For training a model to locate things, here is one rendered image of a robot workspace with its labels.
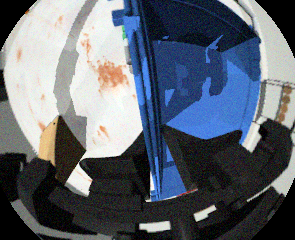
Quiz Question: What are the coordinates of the blue plastic tray with grey wire bars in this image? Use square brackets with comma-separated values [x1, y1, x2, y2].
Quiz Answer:
[111, 0, 263, 201]

